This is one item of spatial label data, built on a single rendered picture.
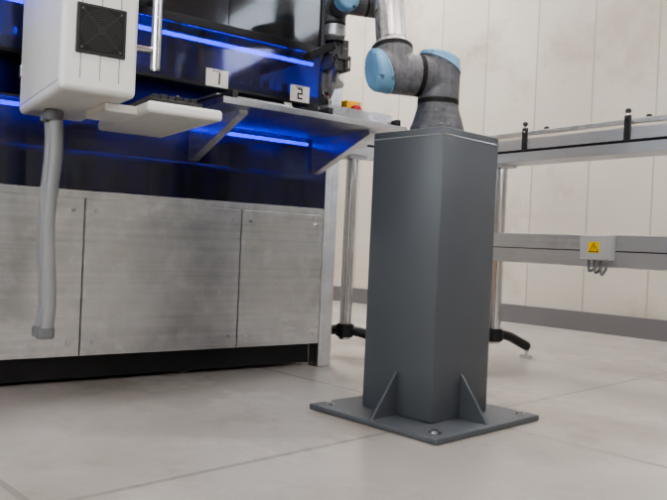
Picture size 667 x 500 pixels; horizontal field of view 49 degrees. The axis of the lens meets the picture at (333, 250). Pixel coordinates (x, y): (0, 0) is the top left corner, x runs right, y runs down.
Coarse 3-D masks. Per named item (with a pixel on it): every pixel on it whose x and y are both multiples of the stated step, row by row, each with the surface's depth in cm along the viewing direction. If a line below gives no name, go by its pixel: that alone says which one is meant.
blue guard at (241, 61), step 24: (0, 0) 212; (0, 24) 212; (144, 24) 237; (168, 24) 242; (168, 48) 242; (192, 48) 247; (216, 48) 252; (240, 48) 258; (264, 48) 264; (288, 48) 269; (168, 72) 242; (192, 72) 247; (240, 72) 258; (264, 72) 264; (288, 72) 270; (312, 72) 276; (288, 96) 270; (312, 96) 276
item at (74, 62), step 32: (32, 0) 199; (64, 0) 170; (96, 0) 173; (128, 0) 177; (32, 32) 198; (64, 32) 170; (96, 32) 173; (128, 32) 177; (32, 64) 196; (64, 64) 170; (96, 64) 174; (128, 64) 178; (32, 96) 195; (64, 96) 180; (96, 96) 178; (128, 96) 178
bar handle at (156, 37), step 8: (160, 0) 182; (160, 8) 182; (152, 16) 183; (160, 16) 182; (152, 24) 182; (160, 24) 183; (152, 32) 182; (160, 32) 183; (152, 40) 182; (160, 40) 183; (144, 48) 181; (152, 48) 182; (160, 48) 183; (152, 56) 182; (160, 56) 183; (152, 64) 182; (160, 64) 183
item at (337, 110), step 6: (336, 108) 237; (342, 108) 238; (348, 108) 240; (336, 114) 237; (342, 114) 238; (348, 114) 240; (354, 114) 241; (360, 114) 243; (366, 114) 244; (372, 114) 246; (378, 114) 247; (384, 114) 249; (372, 120) 246; (378, 120) 247; (384, 120) 249; (390, 120) 250
